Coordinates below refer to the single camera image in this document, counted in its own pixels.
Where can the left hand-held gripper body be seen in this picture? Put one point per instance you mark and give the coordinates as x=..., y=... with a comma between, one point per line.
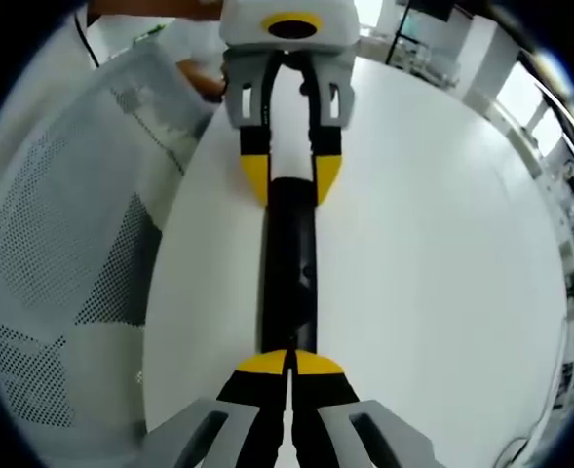
x=247, y=24

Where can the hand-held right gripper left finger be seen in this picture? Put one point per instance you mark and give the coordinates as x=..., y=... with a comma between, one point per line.
x=247, y=414

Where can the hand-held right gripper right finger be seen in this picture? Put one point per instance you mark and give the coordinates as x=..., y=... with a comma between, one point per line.
x=330, y=414

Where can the black remote control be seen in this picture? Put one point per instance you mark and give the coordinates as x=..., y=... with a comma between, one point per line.
x=286, y=253

